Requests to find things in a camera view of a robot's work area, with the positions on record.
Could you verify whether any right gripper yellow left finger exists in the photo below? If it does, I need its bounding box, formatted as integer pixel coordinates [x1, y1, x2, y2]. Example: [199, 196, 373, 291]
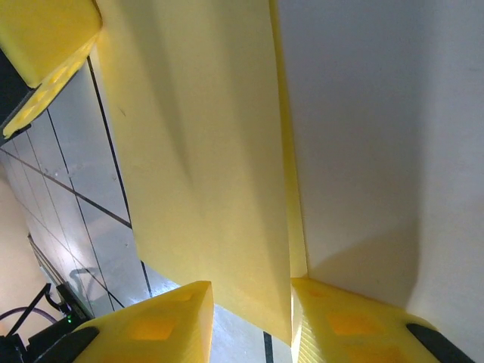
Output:
[56, 279, 215, 363]

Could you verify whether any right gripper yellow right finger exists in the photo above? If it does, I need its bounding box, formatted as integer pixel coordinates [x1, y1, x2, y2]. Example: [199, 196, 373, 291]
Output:
[289, 277, 478, 363]

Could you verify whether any yellow paper sheet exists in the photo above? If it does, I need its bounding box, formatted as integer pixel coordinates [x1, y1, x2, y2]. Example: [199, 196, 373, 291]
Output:
[92, 0, 310, 348]

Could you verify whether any aluminium table side rail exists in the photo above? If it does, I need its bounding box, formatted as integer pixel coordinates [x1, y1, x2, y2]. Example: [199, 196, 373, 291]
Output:
[26, 232, 95, 322]

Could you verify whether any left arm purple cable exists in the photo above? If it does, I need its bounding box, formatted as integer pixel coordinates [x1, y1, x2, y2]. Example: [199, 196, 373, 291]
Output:
[0, 306, 52, 334]

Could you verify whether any peach wooden enclosure frame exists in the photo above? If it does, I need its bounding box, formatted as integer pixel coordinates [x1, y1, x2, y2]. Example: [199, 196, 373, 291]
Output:
[0, 166, 42, 330]

